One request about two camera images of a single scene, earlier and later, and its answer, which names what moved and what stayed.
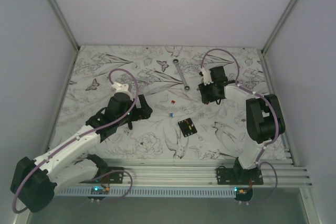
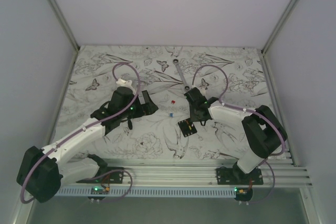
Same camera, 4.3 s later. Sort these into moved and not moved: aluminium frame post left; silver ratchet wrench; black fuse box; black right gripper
Moved: black right gripper
Not moved: black fuse box; aluminium frame post left; silver ratchet wrench
